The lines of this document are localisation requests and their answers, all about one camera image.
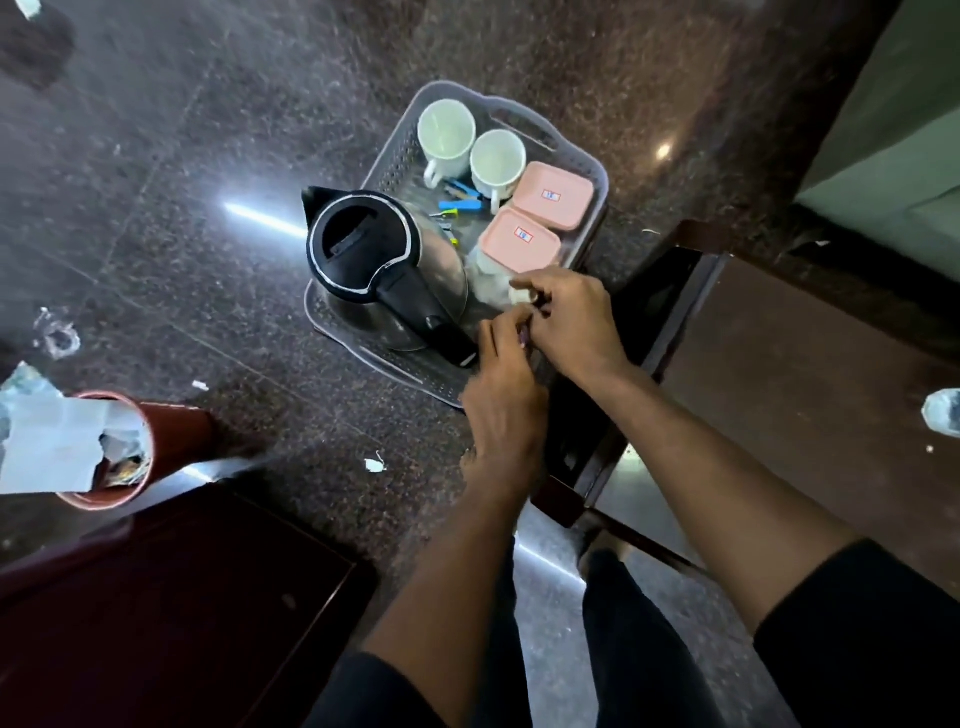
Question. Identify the crumpled clear plastic scrap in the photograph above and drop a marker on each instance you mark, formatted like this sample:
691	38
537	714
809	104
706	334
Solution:
58	336

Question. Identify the yellow green sachet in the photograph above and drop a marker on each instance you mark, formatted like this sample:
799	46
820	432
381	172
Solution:
445	214

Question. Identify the person's left forearm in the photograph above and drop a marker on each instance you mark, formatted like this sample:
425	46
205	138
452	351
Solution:
457	585

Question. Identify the grey perforated plastic tray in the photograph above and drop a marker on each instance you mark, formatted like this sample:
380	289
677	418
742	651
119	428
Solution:
409	161

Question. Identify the steel kettle with black lid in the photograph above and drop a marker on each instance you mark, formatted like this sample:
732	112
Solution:
375	255

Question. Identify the person's left fingers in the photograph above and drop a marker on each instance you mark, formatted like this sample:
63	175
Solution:
506	330

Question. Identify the red waste bin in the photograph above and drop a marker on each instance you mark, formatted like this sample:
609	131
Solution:
176	435

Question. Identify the person's black shirt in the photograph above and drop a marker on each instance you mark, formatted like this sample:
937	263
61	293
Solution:
862	645

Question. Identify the person's dark trousers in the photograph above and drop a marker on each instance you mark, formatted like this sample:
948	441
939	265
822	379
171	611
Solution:
637	660

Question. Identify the clear plastic packet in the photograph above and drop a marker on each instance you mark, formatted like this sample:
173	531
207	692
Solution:
487	285

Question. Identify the blue sachet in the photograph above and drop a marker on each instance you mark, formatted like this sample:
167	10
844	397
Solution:
461	189
459	205

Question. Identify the small white sachet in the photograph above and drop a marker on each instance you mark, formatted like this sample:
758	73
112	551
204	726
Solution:
523	295

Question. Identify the crumpled clear plastic wrapper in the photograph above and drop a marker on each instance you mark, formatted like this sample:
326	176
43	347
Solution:
943	412

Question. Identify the white ceramic cup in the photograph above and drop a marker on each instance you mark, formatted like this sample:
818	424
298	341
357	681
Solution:
497	161
445	135

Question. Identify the person's right hand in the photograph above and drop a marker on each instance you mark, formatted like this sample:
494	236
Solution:
577	322

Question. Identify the brown wooden table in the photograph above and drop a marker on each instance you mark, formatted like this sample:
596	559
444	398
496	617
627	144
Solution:
810	390

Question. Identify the crumpled white paper waste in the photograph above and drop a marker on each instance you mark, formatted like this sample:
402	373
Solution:
52	442

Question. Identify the person's right forearm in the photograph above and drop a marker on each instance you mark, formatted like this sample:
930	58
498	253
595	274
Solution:
712	487

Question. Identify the person's left hand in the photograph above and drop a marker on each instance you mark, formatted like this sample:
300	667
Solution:
502	405

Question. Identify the pink lidded plastic container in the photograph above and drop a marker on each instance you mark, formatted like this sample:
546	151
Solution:
519	240
553	196

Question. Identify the person's right fingers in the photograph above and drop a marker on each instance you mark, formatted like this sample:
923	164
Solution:
540	279

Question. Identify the dark wooden cabinet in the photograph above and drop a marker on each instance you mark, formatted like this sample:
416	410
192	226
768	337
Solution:
165	615

